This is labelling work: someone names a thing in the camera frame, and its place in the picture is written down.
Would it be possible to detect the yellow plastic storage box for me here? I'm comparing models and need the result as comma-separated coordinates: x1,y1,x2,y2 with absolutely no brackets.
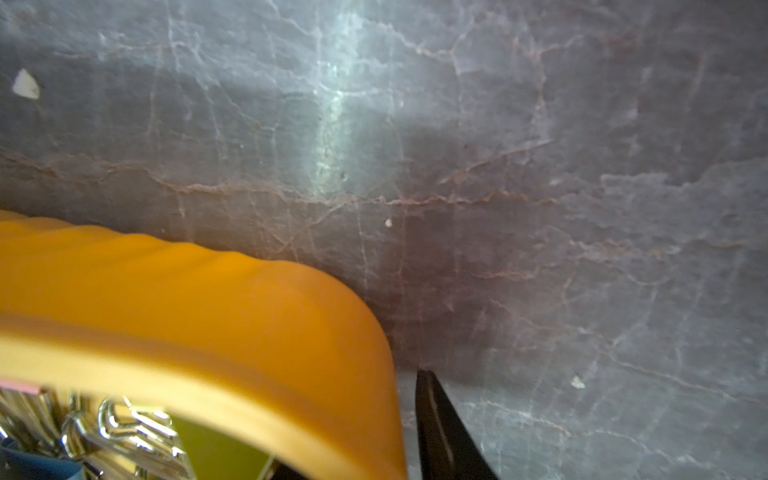
1,211,407,479

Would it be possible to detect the pink binder clip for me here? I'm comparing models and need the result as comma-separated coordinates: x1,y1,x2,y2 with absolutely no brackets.
59,392,193,480

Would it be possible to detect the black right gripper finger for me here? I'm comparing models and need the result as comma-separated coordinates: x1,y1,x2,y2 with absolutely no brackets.
415,369,498,480

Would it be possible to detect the yellow binder clip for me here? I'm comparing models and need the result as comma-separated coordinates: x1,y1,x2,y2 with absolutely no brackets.
172,416,273,480

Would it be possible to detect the blue binder clip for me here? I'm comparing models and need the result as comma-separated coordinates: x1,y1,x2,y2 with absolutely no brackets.
1,438,86,480

